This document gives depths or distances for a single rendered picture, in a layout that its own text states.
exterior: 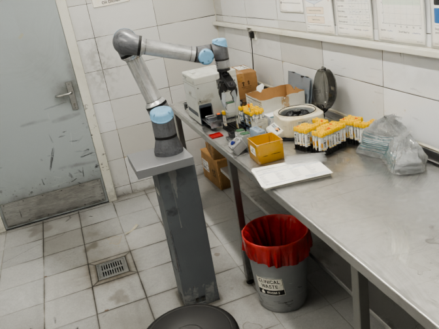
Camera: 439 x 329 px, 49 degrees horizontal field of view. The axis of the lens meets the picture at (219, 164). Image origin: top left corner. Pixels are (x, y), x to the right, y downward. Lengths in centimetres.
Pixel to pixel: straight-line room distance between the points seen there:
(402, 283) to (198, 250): 144
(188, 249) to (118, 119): 188
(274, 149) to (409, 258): 95
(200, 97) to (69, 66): 143
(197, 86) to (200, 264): 105
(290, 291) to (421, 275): 124
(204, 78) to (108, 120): 148
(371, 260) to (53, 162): 315
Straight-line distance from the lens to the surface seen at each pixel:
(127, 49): 236
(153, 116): 241
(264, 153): 225
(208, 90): 295
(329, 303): 277
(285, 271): 254
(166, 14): 420
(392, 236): 166
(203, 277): 276
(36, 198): 432
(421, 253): 158
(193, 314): 177
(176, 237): 259
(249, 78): 343
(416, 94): 220
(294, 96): 286
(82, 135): 417
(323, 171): 209
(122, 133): 426
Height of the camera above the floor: 175
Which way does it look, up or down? 22 degrees down
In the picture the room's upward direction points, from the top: 9 degrees counter-clockwise
